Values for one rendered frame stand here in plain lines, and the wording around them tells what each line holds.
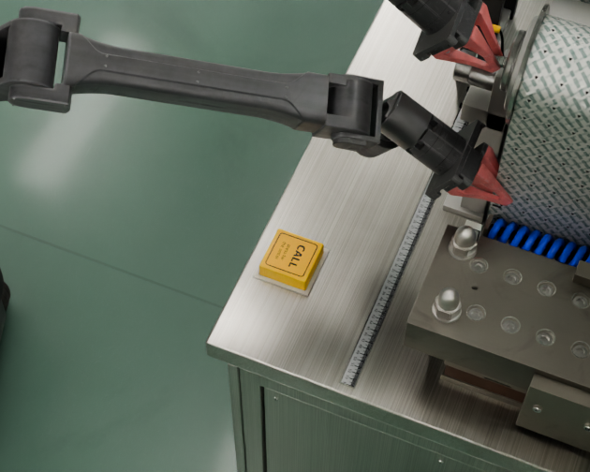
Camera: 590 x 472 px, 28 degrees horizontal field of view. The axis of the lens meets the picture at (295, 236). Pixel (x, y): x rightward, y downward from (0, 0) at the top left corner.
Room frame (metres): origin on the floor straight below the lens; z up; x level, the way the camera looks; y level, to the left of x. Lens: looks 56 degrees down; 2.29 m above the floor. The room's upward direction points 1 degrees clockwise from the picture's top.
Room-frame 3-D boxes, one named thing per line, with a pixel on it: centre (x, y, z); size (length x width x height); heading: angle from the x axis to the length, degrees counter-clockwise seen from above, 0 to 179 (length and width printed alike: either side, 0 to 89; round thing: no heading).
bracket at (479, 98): (0.99, -0.25, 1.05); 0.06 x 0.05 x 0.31; 68
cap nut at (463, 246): (0.83, -0.22, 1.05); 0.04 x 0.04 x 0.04
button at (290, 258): (0.88, 0.00, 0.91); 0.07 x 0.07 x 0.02; 68
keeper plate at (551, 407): (0.62, -0.33, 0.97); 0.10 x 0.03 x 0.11; 68
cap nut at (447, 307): (0.73, -0.19, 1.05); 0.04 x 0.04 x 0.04
